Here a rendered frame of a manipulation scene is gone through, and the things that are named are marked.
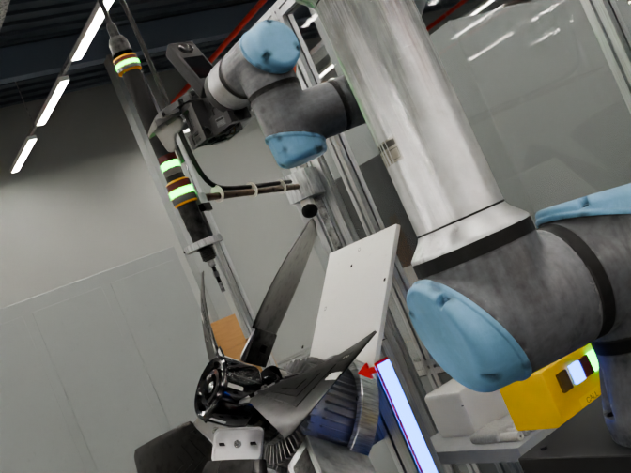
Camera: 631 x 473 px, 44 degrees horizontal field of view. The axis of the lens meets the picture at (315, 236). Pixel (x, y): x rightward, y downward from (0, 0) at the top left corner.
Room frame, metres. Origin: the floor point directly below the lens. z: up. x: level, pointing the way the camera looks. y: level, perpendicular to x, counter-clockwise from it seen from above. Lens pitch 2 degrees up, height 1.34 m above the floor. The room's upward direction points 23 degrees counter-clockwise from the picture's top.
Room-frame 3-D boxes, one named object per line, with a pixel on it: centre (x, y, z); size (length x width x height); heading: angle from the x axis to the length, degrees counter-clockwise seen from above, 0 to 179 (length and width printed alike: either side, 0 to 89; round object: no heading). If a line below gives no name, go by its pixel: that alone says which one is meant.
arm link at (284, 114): (1.10, -0.04, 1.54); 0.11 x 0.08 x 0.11; 106
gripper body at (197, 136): (1.22, 0.07, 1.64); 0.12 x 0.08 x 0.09; 35
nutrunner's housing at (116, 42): (1.38, 0.19, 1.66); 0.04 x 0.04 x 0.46
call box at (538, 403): (1.26, -0.26, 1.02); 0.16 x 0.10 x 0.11; 125
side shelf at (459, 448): (1.80, -0.20, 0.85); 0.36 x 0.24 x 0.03; 35
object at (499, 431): (1.68, -0.21, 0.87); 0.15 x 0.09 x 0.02; 35
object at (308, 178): (1.97, -0.02, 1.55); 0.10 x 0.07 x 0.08; 160
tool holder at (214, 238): (1.39, 0.18, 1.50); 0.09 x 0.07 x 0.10; 160
